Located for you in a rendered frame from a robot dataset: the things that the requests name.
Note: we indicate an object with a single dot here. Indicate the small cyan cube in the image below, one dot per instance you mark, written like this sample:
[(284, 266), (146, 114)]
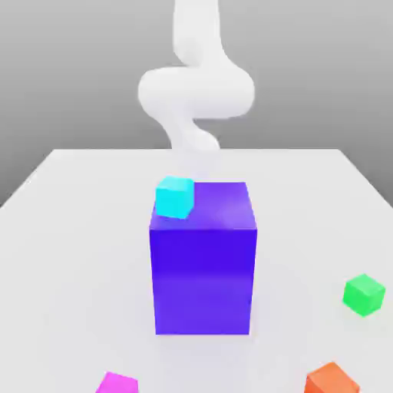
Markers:
[(173, 199)]

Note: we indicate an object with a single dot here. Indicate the large purple box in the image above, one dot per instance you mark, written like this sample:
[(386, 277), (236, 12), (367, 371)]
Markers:
[(202, 276)]

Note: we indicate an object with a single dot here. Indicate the small orange cube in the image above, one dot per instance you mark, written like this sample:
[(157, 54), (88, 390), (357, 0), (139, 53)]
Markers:
[(331, 380)]

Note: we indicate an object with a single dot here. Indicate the small green cube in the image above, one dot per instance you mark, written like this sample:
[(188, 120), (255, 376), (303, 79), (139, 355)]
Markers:
[(363, 294)]

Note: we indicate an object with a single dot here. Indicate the small magenta cube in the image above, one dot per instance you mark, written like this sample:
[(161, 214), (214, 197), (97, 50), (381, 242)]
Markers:
[(118, 383)]

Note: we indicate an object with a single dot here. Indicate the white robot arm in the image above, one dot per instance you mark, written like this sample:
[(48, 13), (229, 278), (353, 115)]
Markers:
[(196, 92)]

